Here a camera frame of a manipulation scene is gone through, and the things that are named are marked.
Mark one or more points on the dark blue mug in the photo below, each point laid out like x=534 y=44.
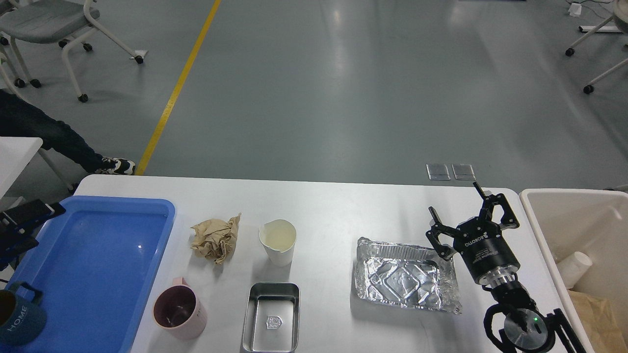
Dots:
x=21 y=320

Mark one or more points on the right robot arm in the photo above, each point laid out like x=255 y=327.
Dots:
x=514 y=323

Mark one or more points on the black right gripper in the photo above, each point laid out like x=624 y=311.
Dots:
x=483 y=250

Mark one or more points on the crumpled brown paper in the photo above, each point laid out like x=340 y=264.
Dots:
x=215 y=239

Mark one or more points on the stainless steel rectangular box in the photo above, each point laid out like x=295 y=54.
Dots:
x=272 y=318

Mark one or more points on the white cup in bin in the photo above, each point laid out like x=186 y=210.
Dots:
x=573 y=267

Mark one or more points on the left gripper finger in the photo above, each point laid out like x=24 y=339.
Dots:
x=23 y=219
x=13 y=248

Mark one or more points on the white paper cup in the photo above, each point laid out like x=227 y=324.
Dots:
x=278 y=238

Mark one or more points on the aluminium foil tray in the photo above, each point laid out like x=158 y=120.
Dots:
x=406 y=276

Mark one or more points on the pink ribbed mug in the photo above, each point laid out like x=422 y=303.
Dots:
x=179 y=311

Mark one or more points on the beige plastic bin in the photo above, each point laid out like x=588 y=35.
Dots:
x=594 y=222

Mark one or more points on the left floor outlet plate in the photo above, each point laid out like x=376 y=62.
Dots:
x=438 y=172

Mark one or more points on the grey office chair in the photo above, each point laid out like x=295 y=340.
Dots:
x=52 y=21

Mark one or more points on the blue plastic tray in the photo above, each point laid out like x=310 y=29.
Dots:
x=95 y=266

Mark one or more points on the brown paper in bin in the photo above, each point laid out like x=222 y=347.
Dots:
x=599 y=323

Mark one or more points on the person in dark jeans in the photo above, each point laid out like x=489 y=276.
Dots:
x=19 y=119

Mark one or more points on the floor outlet plate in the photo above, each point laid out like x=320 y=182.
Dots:
x=438 y=172
x=464 y=172

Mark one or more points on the white side table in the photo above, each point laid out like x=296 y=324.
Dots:
x=28 y=172

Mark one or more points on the right floor outlet plate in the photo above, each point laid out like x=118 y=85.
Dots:
x=464 y=172

